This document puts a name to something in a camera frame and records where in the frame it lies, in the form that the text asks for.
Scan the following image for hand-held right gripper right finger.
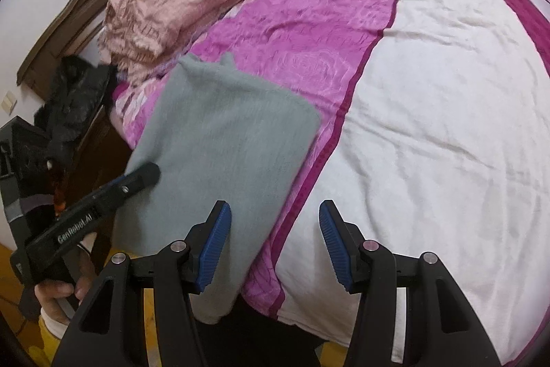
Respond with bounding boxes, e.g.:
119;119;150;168
318;199;502;367

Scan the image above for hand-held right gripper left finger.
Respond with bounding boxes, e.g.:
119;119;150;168
52;200;233;367

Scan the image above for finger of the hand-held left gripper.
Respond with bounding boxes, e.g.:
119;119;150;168
121;161;162;196

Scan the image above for grey pants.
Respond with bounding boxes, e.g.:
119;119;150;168
113;51;323;326

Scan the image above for person's left forearm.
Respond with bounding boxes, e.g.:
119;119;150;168
38;313;72;367

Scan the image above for person's left hand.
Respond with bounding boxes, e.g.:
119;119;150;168
33;233;98;325

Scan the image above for brown wooden nightstand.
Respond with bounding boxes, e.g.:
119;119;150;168
56;102;135;222

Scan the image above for black garment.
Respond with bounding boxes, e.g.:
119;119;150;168
33;56;118;166

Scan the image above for purple and white bed quilt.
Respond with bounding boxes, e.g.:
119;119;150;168
109;0;550;350

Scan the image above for pink folded blanket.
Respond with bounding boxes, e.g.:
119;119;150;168
97;0;302;87

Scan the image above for wall switch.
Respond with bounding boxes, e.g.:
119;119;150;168
0;91;19;115

